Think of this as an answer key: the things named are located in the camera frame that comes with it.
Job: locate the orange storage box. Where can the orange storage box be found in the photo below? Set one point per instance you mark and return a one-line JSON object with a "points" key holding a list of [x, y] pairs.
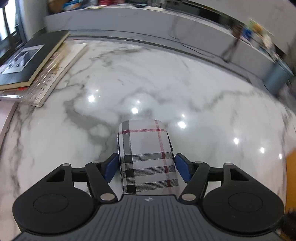
{"points": [[291, 182]]}

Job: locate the grey trash bin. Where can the grey trash bin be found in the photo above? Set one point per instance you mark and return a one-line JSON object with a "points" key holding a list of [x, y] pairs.
{"points": [[277, 77]]}

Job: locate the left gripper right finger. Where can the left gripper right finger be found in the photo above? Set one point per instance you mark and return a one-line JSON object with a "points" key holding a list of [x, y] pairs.
{"points": [[195, 175]]}

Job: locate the pink book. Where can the pink book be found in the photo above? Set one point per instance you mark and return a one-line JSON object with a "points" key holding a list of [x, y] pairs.
{"points": [[7, 109]]}

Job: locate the plaid zippered case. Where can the plaid zippered case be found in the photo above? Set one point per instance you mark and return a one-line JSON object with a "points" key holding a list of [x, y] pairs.
{"points": [[146, 158]]}

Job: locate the brown camera with strap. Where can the brown camera with strap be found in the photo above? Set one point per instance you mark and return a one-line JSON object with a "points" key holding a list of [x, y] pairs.
{"points": [[228, 53]]}

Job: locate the black hardcover book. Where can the black hardcover book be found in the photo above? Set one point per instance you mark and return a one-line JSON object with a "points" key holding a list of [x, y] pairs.
{"points": [[25, 66]]}

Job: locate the beige large book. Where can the beige large book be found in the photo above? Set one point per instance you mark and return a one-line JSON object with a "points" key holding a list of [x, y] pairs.
{"points": [[58, 65]]}

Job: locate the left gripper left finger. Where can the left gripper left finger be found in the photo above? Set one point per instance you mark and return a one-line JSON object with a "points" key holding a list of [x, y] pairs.
{"points": [[99, 175]]}

